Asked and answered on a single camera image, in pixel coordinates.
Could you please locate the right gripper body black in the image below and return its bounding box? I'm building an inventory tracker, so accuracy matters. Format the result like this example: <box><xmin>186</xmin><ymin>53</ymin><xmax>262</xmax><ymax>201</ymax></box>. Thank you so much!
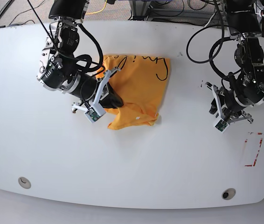
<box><xmin>69</xmin><ymin>73</ymin><xmax>102</xmax><ymax>102</ymax></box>

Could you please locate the left table grommet hole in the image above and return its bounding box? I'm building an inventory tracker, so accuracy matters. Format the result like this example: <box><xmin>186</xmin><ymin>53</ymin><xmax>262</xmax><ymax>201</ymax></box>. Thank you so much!
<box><xmin>18</xmin><ymin>177</ymin><xmax>31</xmax><ymax>189</ymax></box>

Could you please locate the table grommet hole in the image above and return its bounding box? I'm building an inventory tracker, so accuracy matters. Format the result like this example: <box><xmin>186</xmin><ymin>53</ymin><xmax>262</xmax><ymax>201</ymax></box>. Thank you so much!
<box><xmin>18</xmin><ymin>177</ymin><xmax>31</xmax><ymax>189</ymax></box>
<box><xmin>222</xmin><ymin>188</ymin><xmax>236</xmax><ymax>200</ymax></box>

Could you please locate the orange t-shirt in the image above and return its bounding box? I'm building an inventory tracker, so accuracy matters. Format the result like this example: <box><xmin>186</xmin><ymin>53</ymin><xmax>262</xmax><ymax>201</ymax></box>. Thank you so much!
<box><xmin>103</xmin><ymin>55</ymin><xmax>171</xmax><ymax>130</ymax></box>

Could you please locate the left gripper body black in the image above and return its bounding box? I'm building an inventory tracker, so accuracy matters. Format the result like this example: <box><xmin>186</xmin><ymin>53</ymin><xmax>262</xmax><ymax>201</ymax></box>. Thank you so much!
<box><xmin>220</xmin><ymin>87</ymin><xmax>245</xmax><ymax>114</ymax></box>

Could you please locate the white cable on floor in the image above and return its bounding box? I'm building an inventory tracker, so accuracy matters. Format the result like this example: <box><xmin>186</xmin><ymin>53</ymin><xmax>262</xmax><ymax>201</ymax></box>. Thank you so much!
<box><xmin>203</xmin><ymin>11</ymin><xmax>216</xmax><ymax>28</ymax></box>

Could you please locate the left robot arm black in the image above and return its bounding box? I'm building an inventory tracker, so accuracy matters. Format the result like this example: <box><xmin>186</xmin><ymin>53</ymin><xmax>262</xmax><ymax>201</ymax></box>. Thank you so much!
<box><xmin>210</xmin><ymin>0</ymin><xmax>264</xmax><ymax>113</ymax></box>

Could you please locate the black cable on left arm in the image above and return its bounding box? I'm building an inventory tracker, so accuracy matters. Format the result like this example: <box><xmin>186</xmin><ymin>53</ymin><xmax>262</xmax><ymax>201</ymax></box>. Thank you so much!
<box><xmin>186</xmin><ymin>0</ymin><xmax>237</xmax><ymax>82</ymax></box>

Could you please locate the yellow cable on floor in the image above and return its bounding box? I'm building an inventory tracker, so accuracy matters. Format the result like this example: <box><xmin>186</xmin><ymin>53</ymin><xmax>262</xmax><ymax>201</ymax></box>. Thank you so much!
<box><xmin>85</xmin><ymin>0</ymin><xmax>106</xmax><ymax>15</ymax></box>

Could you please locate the red tape rectangle marking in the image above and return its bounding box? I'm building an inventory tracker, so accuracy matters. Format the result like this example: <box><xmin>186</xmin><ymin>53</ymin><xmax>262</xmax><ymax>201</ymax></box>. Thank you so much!
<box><xmin>242</xmin><ymin>132</ymin><xmax>264</xmax><ymax>167</ymax></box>

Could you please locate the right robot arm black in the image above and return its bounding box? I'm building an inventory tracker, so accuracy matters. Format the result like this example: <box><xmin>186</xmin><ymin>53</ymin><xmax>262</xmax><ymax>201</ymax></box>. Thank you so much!
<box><xmin>37</xmin><ymin>0</ymin><xmax>106</xmax><ymax>108</ymax></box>

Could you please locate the aluminium frame rail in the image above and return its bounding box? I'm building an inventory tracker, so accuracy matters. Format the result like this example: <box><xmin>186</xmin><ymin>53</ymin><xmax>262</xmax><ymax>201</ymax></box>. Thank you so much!
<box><xmin>128</xmin><ymin>0</ymin><xmax>220</xmax><ymax>26</ymax></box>

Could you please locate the right table grommet hole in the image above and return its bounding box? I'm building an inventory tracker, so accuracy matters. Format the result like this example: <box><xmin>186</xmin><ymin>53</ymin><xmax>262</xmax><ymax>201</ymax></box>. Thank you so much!
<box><xmin>222</xmin><ymin>188</ymin><xmax>236</xmax><ymax>200</ymax></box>

